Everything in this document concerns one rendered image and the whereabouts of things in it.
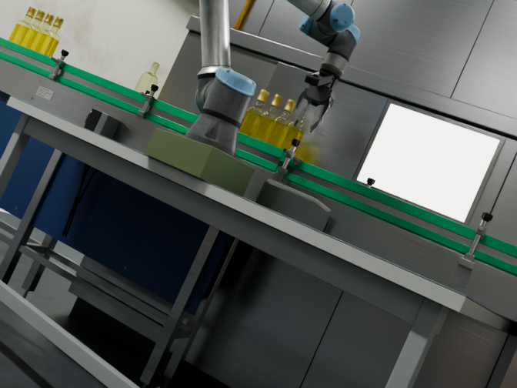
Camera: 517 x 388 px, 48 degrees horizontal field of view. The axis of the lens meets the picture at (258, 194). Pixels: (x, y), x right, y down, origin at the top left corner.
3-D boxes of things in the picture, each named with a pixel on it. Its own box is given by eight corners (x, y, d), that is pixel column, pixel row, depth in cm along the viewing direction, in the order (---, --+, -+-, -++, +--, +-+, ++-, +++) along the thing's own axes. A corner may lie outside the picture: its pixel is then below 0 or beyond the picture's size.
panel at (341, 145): (466, 229, 199) (505, 139, 200) (466, 228, 196) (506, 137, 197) (245, 141, 232) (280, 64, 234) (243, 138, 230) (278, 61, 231)
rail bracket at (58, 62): (57, 83, 233) (71, 53, 233) (45, 76, 226) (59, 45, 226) (50, 80, 234) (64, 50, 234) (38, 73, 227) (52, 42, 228)
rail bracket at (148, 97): (146, 120, 215) (161, 88, 216) (136, 114, 209) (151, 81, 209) (138, 117, 217) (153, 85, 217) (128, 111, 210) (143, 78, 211)
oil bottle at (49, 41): (41, 79, 257) (69, 22, 258) (33, 75, 252) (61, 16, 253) (33, 75, 259) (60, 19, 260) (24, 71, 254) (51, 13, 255)
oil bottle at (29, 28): (24, 71, 261) (51, 15, 262) (15, 67, 256) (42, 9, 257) (15, 68, 263) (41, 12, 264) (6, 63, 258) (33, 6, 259)
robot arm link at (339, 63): (345, 57, 180) (321, 49, 183) (339, 70, 180) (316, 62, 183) (349, 66, 187) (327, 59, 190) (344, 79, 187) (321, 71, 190)
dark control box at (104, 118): (111, 142, 217) (121, 121, 217) (98, 135, 209) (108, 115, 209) (95, 134, 220) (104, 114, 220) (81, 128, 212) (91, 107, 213)
